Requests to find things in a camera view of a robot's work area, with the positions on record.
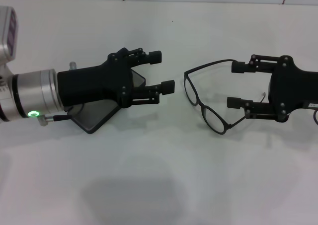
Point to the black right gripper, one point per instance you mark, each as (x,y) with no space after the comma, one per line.
(293,88)

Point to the silver cylindrical wrist plug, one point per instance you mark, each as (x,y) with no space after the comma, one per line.
(73,65)

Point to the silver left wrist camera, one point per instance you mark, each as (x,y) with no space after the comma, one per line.
(8,33)

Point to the black glasses case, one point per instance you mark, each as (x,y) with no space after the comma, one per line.
(99,115)

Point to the black glasses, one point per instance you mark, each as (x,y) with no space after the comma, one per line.
(201,105)

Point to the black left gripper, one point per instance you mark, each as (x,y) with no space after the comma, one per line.
(94,83)

